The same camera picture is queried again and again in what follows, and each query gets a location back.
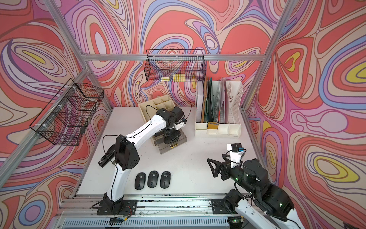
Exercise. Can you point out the black wire basket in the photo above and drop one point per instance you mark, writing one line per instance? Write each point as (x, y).
(165, 62)
(65, 122)

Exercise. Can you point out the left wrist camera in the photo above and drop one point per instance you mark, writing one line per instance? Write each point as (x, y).
(180, 124)

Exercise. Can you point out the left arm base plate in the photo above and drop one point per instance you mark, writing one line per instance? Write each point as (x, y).
(120, 207)

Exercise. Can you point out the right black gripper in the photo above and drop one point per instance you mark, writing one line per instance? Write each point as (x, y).
(218, 165)

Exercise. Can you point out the back black wire basket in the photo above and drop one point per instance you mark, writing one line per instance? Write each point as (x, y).
(165, 62)

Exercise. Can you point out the white file organizer rack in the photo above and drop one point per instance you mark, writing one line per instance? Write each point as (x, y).
(228, 125)

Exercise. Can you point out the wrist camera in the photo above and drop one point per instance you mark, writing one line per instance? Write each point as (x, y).
(235, 154)
(180, 124)

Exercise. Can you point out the green folder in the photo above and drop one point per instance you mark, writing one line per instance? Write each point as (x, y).
(212, 101)

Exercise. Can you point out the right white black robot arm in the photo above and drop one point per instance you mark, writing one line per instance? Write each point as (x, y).
(265, 206)

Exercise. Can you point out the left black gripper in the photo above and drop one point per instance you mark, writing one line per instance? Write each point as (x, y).
(175, 137)

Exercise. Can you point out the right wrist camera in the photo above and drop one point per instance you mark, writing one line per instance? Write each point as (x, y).
(235, 154)

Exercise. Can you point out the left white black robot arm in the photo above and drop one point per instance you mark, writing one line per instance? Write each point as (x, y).
(124, 156)

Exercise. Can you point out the aluminium front rail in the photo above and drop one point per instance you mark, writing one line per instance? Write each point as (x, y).
(154, 211)

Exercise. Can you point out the left black wire basket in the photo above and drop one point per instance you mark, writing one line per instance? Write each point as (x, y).
(65, 122)

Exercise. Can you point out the cream drawer organizer cabinet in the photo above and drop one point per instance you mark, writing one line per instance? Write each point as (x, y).
(155, 108)

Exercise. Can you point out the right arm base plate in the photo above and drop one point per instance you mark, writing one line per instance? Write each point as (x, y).
(218, 206)

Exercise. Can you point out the yellow sticky notes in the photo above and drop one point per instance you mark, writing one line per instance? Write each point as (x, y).
(176, 77)

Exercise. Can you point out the black wireless mouse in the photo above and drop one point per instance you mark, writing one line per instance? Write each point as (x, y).
(140, 179)
(152, 179)
(165, 180)

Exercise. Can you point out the black stapler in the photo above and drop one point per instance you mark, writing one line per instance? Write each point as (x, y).
(107, 157)

